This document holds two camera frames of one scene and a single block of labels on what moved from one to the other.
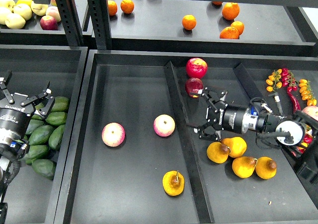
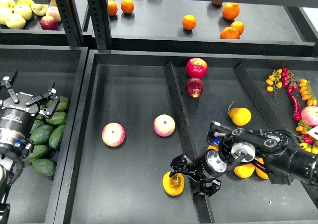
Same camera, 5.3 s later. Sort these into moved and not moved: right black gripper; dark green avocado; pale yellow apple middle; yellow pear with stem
Moved: right black gripper
Not moved: pale yellow apple middle; dark green avocado; yellow pear with stem
